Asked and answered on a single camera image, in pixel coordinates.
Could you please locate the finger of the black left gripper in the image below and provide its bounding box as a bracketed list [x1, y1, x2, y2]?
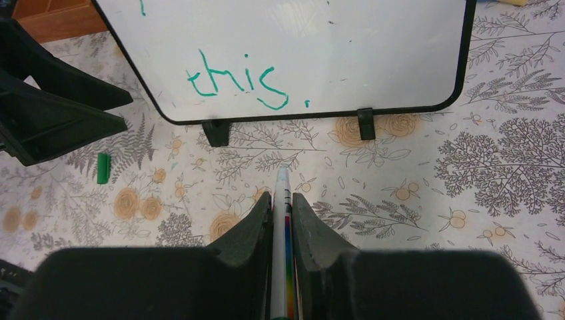
[1, 18, 133, 111]
[1, 71, 128, 166]

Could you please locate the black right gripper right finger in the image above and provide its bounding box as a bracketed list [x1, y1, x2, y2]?
[292, 193, 540, 319]

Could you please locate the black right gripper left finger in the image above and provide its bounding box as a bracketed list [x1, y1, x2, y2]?
[7, 193, 273, 319]

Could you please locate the green capped whiteboard marker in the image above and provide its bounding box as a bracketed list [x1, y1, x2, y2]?
[270, 167, 298, 319]

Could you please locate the green marker cap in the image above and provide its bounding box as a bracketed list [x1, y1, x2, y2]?
[97, 153, 111, 185]

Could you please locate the white board with black frame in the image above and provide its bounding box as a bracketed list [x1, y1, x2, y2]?
[94, 1, 476, 146]

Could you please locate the wooden compartment tray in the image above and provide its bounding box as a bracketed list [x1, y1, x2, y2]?
[12, 0, 108, 43]

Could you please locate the floral patterned tablecloth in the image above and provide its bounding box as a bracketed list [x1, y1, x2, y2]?
[1, 1, 564, 319]

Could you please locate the blue cartoon print cloth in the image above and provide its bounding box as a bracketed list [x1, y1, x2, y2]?
[498, 0, 528, 7]

